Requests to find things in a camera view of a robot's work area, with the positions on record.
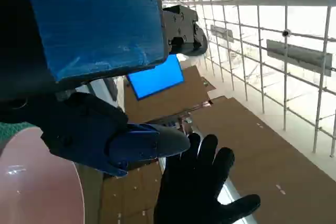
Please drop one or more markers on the computer monitor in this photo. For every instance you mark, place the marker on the computer monitor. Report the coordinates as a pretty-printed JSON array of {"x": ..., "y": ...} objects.
[{"x": 157, "y": 77}]

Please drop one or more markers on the green cutting mat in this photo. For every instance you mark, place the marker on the green cutting mat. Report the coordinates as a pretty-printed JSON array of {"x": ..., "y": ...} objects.
[{"x": 10, "y": 130}]

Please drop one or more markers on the grey metal plate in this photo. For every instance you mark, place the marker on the grey metal plate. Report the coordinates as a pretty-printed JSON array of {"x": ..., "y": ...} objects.
[
  {"x": 221, "y": 32},
  {"x": 296, "y": 54}
]

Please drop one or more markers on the pink bowl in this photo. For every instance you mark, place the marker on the pink bowl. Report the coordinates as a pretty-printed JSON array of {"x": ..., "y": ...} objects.
[{"x": 34, "y": 182}]

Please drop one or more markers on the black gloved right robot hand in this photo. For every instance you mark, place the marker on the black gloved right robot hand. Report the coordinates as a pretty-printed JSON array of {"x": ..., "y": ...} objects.
[{"x": 191, "y": 182}]

